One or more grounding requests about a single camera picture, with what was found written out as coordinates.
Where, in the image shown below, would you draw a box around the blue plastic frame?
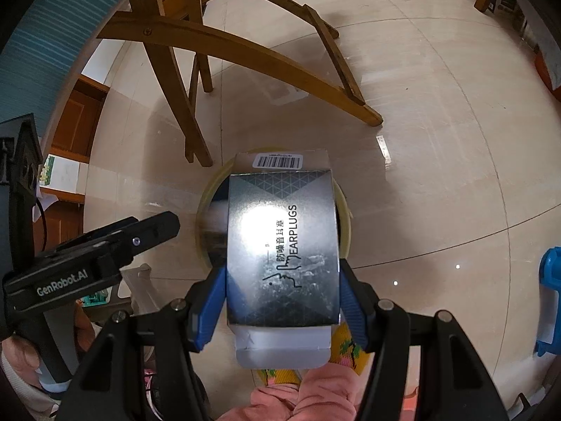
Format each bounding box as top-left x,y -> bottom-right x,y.
534,248 -> 561,358

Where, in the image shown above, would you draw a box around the brown wooden cabinet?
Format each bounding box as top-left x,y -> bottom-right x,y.
39,74 -> 110,246

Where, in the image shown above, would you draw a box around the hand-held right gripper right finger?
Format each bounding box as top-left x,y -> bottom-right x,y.
338,258 -> 509,421

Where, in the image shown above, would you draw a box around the yellow knitted slipper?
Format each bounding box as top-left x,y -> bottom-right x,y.
329,319 -> 373,375
252,366 -> 304,389

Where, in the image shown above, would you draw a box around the person's left hand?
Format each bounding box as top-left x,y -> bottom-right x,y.
0,335 -> 42,381

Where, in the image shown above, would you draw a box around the teal striped table mat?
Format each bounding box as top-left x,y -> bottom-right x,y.
0,0 -> 161,132

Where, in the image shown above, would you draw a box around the orange plastic object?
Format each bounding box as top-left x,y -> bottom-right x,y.
532,48 -> 561,97

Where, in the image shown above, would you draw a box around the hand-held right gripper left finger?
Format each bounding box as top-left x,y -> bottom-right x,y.
57,265 -> 229,421

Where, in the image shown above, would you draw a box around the pink trousers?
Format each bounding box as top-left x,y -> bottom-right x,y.
219,362 -> 383,421

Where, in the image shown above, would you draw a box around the small metal strip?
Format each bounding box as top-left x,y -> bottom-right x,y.
376,136 -> 393,164

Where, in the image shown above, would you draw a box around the green white card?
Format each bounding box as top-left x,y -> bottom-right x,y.
39,154 -> 56,187

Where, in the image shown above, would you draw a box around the black house-shaped stand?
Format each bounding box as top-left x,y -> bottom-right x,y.
0,113 -> 45,275

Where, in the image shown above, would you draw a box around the wooden table frame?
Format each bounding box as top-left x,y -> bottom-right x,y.
96,0 -> 384,167

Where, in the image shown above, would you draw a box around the silver cardboard box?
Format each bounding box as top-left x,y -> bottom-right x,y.
225,149 -> 343,369

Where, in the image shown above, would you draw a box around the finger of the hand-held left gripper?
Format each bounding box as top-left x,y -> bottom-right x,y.
72,216 -> 138,240
116,210 -> 181,268

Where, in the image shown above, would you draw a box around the cream round trash bin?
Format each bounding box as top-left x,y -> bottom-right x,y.
195,147 -> 353,273

